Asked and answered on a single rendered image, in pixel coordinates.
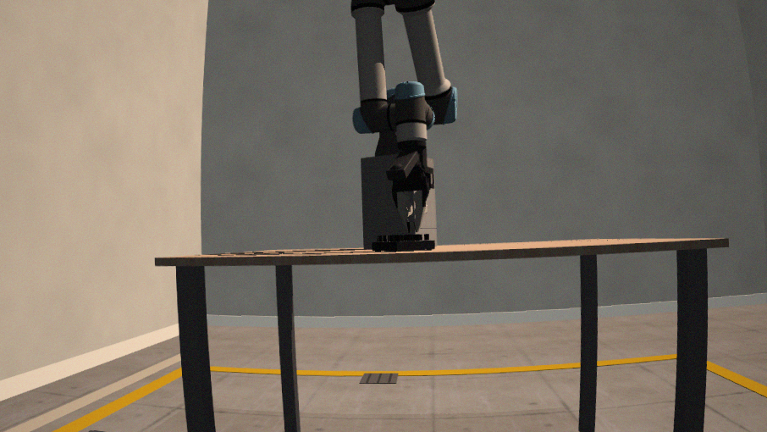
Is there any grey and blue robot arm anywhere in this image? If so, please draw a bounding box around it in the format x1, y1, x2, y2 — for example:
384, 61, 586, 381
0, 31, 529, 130
351, 0, 457, 180

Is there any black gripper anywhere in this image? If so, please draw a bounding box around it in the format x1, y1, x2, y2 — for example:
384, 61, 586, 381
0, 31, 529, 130
392, 140, 434, 233

